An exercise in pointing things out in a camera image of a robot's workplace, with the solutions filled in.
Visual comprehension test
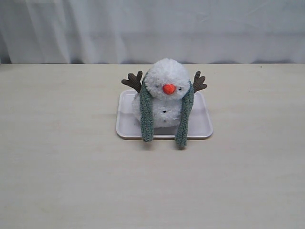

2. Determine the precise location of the white plush snowman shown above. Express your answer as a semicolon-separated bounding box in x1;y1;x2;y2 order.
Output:
121;58;207;130

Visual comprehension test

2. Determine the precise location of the white rectangular tray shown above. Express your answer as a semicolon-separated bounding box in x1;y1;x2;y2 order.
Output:
116;90;213;140

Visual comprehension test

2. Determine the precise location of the green fuzzy scarf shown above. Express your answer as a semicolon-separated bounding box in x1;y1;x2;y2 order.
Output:
135;72;194;148

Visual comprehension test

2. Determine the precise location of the white backdrop curtain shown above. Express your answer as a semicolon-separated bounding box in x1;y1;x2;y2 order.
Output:
0;0;305;64

